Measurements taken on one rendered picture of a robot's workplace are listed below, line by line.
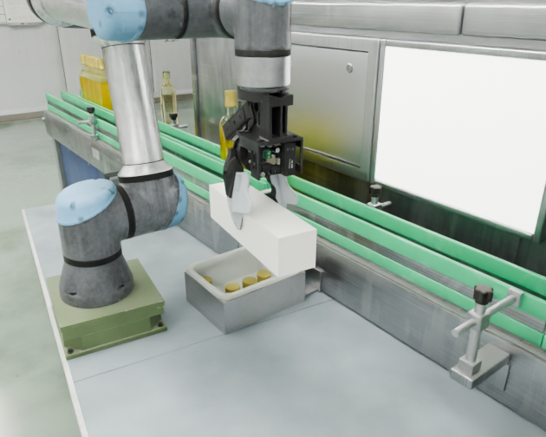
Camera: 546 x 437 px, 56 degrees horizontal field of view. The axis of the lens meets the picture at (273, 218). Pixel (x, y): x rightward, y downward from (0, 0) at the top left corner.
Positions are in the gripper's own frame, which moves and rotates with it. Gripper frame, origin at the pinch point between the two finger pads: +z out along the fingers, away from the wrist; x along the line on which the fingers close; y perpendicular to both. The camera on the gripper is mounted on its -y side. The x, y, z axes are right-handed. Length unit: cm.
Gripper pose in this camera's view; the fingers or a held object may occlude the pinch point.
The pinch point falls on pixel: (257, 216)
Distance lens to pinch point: 79.8
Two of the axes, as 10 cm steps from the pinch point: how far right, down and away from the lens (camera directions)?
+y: 4.9, 3.5, -8.0
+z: 0.0, 9.2, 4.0
